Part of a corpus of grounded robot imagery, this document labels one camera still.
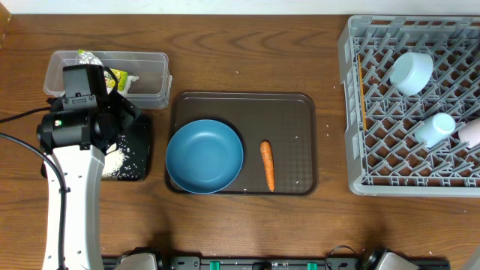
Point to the orange carrot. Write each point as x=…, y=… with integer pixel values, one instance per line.
x=267, y=158

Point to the pile of white rice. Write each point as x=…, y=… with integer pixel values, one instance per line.
x=116, y=163

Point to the green yellow foil wrapper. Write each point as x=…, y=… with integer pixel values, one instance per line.
x=116, y=78

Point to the black rectangular tray bin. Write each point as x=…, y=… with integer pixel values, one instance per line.
x=137, y=150

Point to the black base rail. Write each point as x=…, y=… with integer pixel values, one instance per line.
x=340, y=257

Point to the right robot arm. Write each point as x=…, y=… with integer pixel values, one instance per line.
x=385, y=259

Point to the grey dishwasher rack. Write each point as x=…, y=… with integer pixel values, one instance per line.
x=382, y=154

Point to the white napkin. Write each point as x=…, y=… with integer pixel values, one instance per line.
x=131, y=82

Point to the brown serving tray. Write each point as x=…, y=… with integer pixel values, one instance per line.
x=286, y=120

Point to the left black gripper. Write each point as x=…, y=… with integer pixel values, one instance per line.
x=124, y=111

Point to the light blue cup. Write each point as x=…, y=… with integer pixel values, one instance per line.
x=435, y=129

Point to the clear plastic bin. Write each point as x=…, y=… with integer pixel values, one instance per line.
x=150, y=91

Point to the white pink cup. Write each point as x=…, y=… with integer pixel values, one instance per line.
x=470, y=133

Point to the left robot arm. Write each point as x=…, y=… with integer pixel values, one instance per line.
x=73, y=235

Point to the light blue bowl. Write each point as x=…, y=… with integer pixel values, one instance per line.
x=412, y=72

